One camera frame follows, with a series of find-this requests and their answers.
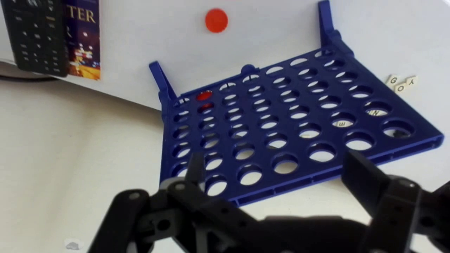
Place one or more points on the dark blue book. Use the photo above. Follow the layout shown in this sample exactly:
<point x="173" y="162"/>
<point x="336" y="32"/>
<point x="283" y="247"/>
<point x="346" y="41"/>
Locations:
<point x="85" y="43"/>

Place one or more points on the black remote control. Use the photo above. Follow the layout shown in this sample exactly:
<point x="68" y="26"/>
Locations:
<point x="37" y="37"/>

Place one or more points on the cream letter tile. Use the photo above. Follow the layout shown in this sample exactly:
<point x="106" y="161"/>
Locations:
<point x="411" y="82"/>
<point x="392" y="79"/>
<point x="401" y="88"/>
<point x="377" y="113"/>
<point x="342" y="124"/>

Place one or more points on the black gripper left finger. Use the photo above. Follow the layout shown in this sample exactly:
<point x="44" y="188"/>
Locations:
<point x="187" y="223"/>

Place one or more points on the blue connect four grid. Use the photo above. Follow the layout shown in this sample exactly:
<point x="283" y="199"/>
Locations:
<point x="166" y="108"/>

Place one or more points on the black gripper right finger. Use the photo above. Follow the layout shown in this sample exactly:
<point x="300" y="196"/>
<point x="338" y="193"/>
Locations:
<point x="394" y="219"/>

